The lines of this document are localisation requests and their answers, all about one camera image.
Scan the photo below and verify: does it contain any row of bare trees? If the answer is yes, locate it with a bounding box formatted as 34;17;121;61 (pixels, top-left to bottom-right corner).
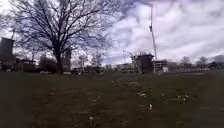
168;54;224;72

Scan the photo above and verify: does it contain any large bare tree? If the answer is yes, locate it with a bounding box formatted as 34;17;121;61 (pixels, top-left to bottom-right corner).
0;0;124;75

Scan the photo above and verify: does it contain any row of low buildings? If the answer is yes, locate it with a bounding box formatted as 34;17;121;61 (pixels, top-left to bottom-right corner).
14;56;133;75

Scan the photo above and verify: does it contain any narrow dark tower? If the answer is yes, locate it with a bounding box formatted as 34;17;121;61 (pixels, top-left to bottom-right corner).
62;48;73;72

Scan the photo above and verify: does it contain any dark tall building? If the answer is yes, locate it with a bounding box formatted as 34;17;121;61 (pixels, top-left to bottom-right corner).
0;36;16;72

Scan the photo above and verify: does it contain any green grass field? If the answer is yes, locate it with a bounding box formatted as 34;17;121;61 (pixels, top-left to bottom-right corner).
0;69;224;128

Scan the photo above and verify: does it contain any tall construction crane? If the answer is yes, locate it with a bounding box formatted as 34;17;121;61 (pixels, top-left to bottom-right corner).
146;3;159;76

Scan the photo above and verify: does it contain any unfinished multi-storey building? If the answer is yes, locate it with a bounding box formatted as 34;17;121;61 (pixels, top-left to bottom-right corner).
131;52;169;75

